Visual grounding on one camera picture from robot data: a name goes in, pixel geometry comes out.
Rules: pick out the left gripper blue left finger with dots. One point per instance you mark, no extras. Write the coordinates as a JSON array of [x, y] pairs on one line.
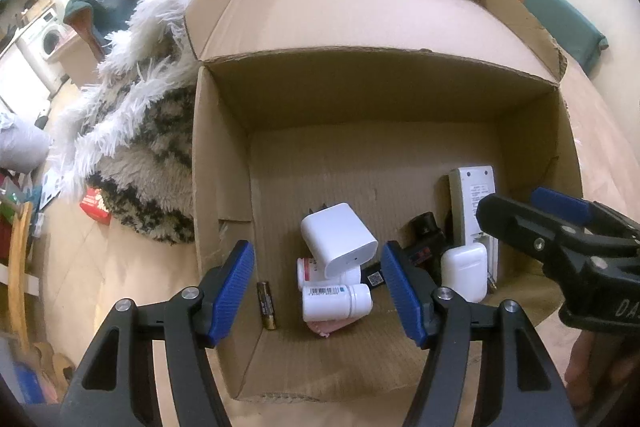
[[114, 384]]

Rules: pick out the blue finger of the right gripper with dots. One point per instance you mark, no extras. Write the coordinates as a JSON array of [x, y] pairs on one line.
[[568, 208]]

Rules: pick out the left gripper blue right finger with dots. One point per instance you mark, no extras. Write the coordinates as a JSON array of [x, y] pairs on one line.
[[519, 384]]

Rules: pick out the black flashlight with strap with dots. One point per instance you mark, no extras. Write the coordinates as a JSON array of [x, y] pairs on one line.
[[428, 245]]

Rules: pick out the white earbuds case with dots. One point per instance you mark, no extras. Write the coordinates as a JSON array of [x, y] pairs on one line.
[[464, 270]]

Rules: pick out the white wall charger plug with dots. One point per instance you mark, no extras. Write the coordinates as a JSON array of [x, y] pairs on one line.
[[338, 239]]

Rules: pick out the white pill bottle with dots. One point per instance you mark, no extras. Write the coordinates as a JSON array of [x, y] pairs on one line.
[[336, 302]]

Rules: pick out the pink plush coin purse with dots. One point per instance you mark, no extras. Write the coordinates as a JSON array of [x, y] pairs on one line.
[[324, 329]]

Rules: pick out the gold black AA battery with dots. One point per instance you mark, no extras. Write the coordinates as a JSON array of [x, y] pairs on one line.
[[266, 306]]

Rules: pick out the black labelled battery stick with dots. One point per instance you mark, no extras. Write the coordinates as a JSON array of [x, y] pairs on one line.
[[372, 275]]

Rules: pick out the person right hand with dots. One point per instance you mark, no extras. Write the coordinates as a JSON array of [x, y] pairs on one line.
[[582, 376]]

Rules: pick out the teal cushion with orange stripe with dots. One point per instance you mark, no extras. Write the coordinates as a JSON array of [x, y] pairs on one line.
[[573, 31]]

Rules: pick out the yellow wooden rack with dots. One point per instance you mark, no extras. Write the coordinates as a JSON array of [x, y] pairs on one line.
[[16, 283]]

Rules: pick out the red gift bag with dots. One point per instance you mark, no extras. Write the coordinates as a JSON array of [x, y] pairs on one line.
[[93, 206]]

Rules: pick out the open cardboard box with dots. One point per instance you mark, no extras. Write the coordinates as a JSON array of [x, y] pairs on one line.
[[303, 104]]

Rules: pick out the bathroom scale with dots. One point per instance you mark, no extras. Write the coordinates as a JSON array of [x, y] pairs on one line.
[[51, 186]]

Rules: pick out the shaggy black white blanket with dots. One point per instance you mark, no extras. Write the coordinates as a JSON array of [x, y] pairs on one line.
[[129, 135]]

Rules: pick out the grey plastic bag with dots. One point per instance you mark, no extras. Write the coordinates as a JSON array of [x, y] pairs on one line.
[[23, 146]]

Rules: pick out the white washing machine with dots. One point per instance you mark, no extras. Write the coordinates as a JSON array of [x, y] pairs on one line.
[[38, 43]]

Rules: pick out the teal pillow at bedside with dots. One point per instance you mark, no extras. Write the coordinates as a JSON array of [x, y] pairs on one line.
[[94, 20]]

